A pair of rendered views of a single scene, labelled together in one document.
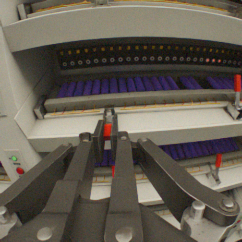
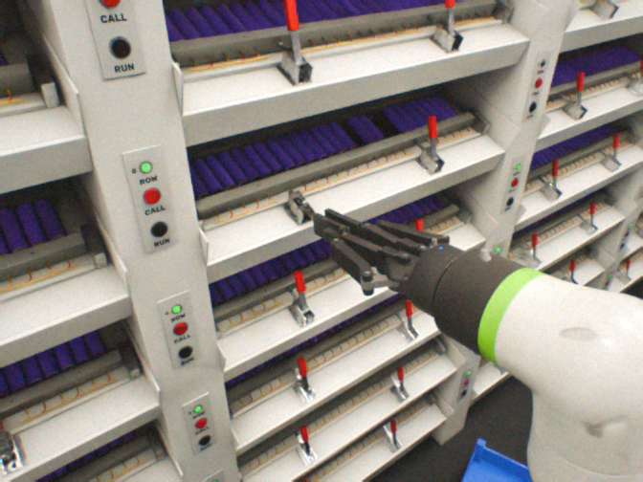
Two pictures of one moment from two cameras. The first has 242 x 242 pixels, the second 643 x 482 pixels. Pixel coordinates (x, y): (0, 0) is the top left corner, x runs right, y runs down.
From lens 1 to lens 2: 0.52 m
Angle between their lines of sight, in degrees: 32
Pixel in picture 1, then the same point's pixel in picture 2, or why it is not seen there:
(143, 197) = (338, 306)
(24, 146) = (198, 281)
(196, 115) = (387, 179)
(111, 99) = (288, 181)
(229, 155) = (432, 218)
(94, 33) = (292, 115)
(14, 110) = (193, 230)
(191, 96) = (375, 154)
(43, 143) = (226, 265)
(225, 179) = not seen: hidden behind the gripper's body
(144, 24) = (342, 97)
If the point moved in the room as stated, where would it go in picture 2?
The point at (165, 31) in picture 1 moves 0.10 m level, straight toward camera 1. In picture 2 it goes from (360, 98) to (388, 124)
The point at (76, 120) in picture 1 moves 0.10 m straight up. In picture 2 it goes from (254, 222) to (248, 155)
